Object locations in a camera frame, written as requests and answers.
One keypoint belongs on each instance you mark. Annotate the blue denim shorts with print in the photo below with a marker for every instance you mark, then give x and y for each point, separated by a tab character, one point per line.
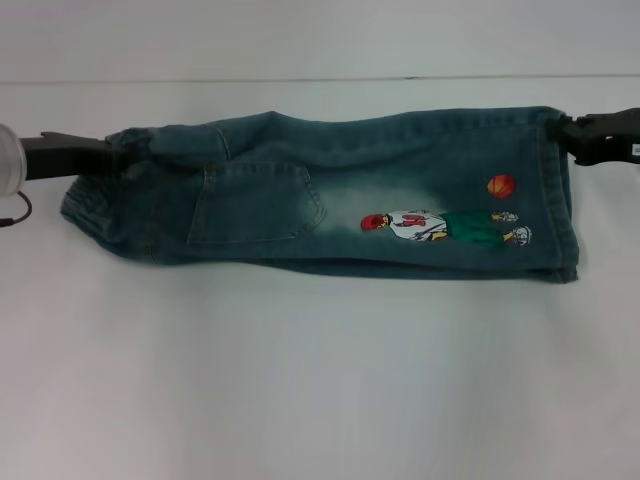
350	200

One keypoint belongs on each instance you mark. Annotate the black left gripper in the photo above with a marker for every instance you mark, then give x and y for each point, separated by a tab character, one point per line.
65	155

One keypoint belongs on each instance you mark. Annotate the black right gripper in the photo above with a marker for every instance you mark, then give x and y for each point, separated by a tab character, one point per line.
605	140

